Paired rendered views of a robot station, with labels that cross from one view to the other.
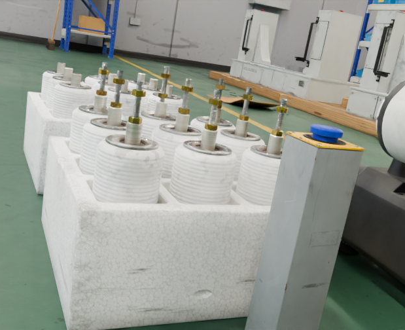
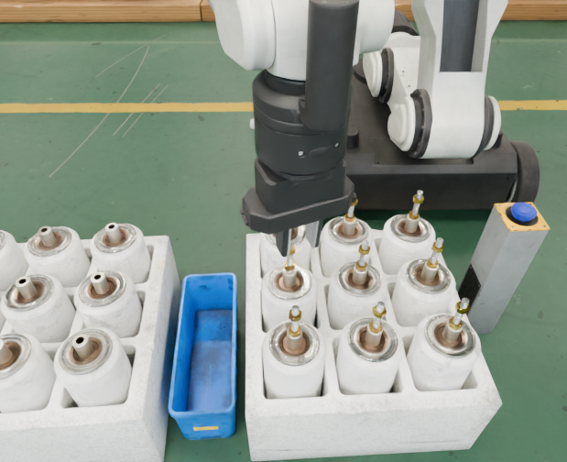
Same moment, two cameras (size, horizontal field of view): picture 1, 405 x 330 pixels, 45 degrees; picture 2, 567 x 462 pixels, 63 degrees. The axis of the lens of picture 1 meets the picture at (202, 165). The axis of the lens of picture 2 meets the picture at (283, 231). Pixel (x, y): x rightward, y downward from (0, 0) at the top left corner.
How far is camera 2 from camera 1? 1.04 m
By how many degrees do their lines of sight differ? 64
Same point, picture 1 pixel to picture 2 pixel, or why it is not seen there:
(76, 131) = (310, 379)
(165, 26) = not seen: outside the picture
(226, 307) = not seen: hidden behind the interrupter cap
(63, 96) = (110, 377)
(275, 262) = (499, 291)
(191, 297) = not seen: hidden behind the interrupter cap
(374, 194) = (362, 173)
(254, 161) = (425, 248)
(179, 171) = (439, 309)
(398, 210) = (390, 176)
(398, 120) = (444, 142)
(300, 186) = (529, 251)
